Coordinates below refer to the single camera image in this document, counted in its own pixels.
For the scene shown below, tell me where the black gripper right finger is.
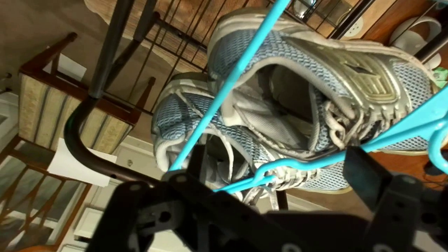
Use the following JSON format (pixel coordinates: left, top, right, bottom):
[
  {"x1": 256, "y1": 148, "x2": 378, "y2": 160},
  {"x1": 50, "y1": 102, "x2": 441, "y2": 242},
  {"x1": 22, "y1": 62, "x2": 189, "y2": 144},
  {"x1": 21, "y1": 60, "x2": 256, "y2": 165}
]
[{"x1": 343, "y1": 147, "x2": 422, "y2": 220}]

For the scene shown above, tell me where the teal plastic hanger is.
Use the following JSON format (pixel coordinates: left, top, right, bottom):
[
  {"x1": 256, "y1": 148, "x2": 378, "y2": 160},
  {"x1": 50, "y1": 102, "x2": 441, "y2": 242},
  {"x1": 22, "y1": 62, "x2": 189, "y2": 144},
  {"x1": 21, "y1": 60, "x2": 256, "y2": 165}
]
[{"x1": 152, "y1": 8, "x2": 434, "y2": 195}]

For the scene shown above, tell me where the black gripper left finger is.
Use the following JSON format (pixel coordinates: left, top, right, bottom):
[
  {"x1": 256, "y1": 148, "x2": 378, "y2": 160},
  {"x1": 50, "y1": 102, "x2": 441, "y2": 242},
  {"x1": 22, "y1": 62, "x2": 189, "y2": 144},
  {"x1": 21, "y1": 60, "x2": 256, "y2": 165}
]
[{"x1": 163, "y1": 146, "x2": 212, "y2": 196}]

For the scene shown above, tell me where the wooden chair with cushion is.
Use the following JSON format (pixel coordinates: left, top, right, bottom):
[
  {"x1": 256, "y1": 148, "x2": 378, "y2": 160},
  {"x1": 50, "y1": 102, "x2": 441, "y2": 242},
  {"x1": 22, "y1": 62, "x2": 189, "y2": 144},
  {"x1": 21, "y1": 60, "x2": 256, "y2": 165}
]
[{"x1": 0, "y1": 31, "x2": 158, "y2": 249}]

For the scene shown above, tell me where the black metal shoe rack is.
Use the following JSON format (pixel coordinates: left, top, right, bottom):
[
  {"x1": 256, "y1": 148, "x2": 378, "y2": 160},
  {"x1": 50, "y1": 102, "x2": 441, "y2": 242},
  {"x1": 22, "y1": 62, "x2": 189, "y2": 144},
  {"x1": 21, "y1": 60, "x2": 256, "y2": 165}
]
[{"x1": 63, "y1": 0, "x2": 446, "y2": 186}]

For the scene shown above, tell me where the light blue mesh sneaker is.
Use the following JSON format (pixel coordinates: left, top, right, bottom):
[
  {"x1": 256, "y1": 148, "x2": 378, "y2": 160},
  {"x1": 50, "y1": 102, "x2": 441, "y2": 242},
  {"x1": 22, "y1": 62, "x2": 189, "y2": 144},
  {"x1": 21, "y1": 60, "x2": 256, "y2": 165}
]
[{"x1": 207, "y1": 10, "x2": 442, "y2": 195}]

